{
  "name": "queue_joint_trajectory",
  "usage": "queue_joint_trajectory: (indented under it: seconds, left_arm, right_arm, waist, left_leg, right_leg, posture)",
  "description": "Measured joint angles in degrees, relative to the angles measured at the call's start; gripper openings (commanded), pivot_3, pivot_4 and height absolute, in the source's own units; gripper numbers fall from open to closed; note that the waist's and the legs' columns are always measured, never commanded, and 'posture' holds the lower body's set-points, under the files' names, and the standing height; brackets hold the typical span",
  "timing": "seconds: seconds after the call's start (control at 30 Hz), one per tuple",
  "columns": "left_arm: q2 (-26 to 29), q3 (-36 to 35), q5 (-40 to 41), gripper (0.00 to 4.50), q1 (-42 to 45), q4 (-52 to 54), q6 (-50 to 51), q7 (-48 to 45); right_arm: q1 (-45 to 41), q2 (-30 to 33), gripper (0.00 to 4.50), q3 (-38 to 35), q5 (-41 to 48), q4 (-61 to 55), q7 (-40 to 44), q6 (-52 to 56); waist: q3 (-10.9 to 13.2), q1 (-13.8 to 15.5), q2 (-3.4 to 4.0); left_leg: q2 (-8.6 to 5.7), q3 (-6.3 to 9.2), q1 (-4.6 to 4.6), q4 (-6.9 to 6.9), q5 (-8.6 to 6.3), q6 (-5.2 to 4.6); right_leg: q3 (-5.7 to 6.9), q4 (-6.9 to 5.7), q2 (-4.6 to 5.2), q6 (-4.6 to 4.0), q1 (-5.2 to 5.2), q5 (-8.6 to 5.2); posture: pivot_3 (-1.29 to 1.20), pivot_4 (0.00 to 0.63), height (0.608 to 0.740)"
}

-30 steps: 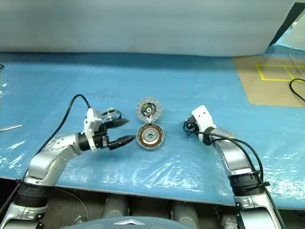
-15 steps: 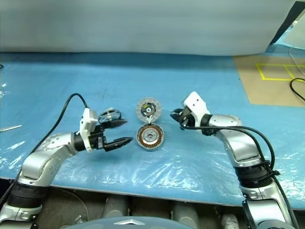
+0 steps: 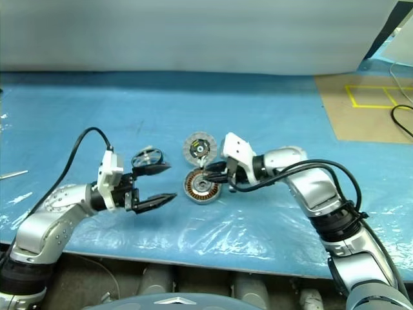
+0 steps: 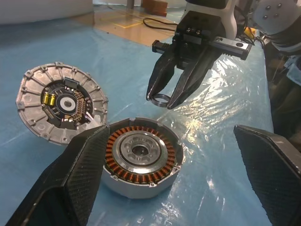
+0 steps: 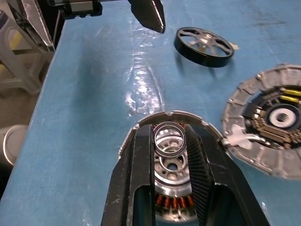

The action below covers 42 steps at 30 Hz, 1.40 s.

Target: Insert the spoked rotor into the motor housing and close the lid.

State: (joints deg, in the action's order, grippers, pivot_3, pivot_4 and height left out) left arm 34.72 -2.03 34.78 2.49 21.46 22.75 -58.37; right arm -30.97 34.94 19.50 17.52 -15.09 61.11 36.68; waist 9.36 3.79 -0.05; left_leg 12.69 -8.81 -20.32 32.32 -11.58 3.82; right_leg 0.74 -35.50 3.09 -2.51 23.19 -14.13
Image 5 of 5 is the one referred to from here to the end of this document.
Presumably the black spoked rotor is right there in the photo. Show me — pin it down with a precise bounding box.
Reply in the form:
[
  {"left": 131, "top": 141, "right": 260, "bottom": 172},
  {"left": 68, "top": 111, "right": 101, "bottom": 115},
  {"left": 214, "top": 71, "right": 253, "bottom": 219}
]
[{"left": 173, "top": 26, "right": 235, "bottom": 69}]

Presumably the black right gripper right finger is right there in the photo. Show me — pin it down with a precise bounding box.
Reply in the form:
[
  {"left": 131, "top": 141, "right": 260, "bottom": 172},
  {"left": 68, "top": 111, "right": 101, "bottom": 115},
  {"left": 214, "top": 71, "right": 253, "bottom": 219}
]
[{"left": 186, "top": 124, "right": 271, "bottom": 226}]

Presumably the white plastic stool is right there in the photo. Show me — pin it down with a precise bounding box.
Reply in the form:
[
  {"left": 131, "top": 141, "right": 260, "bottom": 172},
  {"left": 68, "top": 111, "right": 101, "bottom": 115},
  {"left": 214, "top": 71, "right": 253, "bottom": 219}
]
[{"left": 0, "top": 9, "right": 55, "bottom": 95}]

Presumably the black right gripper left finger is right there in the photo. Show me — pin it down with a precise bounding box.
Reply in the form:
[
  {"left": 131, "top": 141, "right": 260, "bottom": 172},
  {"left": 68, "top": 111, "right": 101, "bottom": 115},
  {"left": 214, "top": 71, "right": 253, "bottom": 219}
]
[{"left": 101, "top": 124, "right": 156, "bottom": 226}]

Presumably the silver hinged motor lid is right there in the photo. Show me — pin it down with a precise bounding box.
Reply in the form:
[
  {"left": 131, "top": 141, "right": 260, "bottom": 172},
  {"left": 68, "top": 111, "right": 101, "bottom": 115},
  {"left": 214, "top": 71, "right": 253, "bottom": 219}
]
[{"left": 221, "top": 63, "right": 301, "bottom": 181}]

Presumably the round grey metal disc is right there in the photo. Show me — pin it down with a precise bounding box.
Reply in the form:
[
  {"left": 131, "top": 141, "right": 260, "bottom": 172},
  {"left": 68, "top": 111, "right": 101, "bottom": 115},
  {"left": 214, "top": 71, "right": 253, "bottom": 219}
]
[{"left": 117, "top": 111, "right": 223, "bottom": 226}]

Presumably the white round bucket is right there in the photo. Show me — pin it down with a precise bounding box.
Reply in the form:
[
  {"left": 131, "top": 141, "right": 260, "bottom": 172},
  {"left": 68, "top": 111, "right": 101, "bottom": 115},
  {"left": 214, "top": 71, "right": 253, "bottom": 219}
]
[{"left": 2, "top": 124, "right": 29, "bottom": 167}]

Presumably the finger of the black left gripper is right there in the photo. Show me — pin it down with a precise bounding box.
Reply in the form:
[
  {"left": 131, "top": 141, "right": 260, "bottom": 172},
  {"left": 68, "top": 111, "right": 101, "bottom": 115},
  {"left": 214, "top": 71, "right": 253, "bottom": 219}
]
[
  {"left": 9, "top": 0, "right": 56, "bottom": 53},
  {"left": 127, "top": 0, "right": 166, "bottom": 34}
]

